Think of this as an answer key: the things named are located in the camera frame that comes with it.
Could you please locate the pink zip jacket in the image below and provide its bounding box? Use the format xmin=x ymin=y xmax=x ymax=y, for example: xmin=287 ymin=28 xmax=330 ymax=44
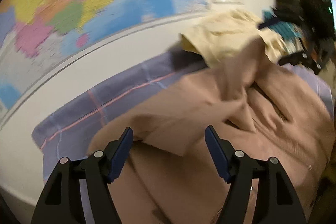
xmin=88 ymin=38 xmax=335 ymax=223

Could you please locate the teal perforated basket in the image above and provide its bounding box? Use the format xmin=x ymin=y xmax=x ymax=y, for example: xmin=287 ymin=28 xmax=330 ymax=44
xmin=262 ymin=10 xmax=302 ymax=40

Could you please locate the purple plaid bed sheet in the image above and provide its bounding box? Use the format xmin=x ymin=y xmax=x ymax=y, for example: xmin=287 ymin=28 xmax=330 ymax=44
xmin=32 ymin=52 xmax=334 ymax=224

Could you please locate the cream yellow garment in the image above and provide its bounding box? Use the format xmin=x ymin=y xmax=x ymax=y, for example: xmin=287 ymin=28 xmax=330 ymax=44
xmin=181 ymin=9 xmax=286 ymax=67

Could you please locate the colourful wall map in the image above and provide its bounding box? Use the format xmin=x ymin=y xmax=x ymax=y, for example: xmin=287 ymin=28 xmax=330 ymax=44
xmin=1 ymin=0 xmax=206 ymax=113

